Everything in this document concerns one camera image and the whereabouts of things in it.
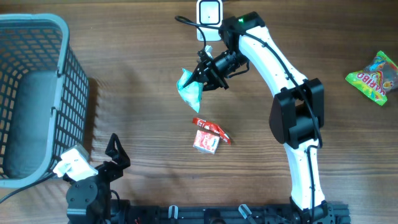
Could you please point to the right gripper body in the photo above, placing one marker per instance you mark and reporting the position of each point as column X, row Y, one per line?
column 223, row 63

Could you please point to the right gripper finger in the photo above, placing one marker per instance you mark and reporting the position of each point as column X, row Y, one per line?
column 210, row 86
column 198, row 75

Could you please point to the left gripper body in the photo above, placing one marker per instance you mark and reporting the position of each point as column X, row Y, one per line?
column 108, row 173

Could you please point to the teal tissue wipes pack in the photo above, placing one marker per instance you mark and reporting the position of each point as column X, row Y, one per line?
column 191, row 94

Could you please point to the red candy bar wrapper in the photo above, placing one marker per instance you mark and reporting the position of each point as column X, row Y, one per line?
column 213, row 127

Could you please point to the small red white carton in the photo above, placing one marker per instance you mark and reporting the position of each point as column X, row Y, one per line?
column 206, row 142

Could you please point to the green Haribo gummy bag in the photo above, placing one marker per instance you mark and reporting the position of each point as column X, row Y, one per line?
column 377, row 79

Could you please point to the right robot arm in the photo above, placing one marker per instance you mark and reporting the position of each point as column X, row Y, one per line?
column 297, row 112

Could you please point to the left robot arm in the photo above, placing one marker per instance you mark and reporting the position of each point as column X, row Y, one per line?
column 92, row 200

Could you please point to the white barcode scanner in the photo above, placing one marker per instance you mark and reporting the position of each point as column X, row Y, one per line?
column 209, row 12

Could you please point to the grey plastic shopping basket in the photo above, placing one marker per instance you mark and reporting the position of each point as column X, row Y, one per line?
column 44, row 97

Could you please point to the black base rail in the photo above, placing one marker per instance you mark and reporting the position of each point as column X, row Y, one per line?
column 230, row 214

